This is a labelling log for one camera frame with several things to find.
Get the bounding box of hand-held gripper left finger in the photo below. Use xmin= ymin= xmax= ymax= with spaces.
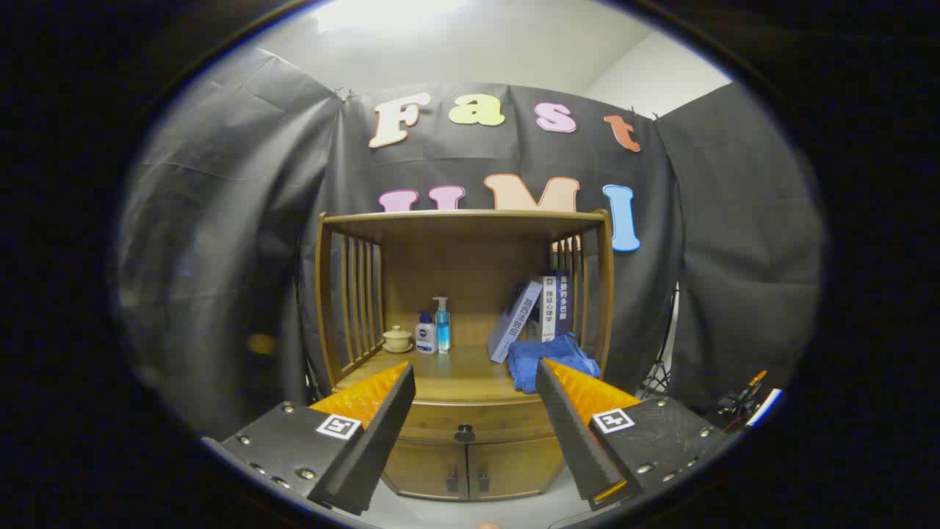
xmin=202 ymin=361 xmax=416 ymax=517

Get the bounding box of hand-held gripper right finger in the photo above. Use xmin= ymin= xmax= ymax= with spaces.
xmin=535 ymin=358 xmax=729 ymax=512

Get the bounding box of wooden drawer with black knob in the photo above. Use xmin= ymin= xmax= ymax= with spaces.
xmin=397 ymin=399 xmax=563 ymax=446

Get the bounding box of wooden cabinet door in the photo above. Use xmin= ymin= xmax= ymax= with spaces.
xmin=467 ymin=435 xmax=566 ymax=500
xmin=382 ymin=439 xmax=469 ymax=502

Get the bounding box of wooden countertop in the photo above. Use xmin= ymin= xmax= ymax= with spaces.
xmin=334 ymin=345 xmax=603 ymax=405

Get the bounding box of wooden cabinet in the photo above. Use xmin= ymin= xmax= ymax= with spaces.
xmin=314 ymin=209 xmax=615 ymax=502

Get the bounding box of blue towel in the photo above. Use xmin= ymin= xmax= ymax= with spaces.
xmin=507 ymin=334 xmax=601 ymax=394

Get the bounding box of black tripod stand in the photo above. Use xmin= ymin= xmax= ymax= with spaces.
xmin=639 ymin=290 xmax=680 ymax=401

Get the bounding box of blue pump bottle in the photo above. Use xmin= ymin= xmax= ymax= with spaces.
xmin=433 ymin=296 xmax=451 ymax=354

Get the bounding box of grey book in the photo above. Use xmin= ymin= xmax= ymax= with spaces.
xmin=488 ymin=281 xmax=543 ymax=364

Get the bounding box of white book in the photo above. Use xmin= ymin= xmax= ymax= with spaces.
xmin=540 ymin=276 xmax=560 ymax=343

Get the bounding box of dark blue book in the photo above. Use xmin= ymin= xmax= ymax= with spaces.
xmin=556 ymin=272 xmax=574 ymax=339

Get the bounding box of black and orange device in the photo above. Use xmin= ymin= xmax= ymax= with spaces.
xmin=716 ymin=370 xmax=769 ymax=431

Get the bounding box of white desk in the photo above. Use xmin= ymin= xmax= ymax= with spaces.
xmin=745 ymin=388 xmax=784 ymax=428

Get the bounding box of black backdrop cloth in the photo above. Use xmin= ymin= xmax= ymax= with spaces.
xmin=117 ymin=48 xmax=823 ymax=442

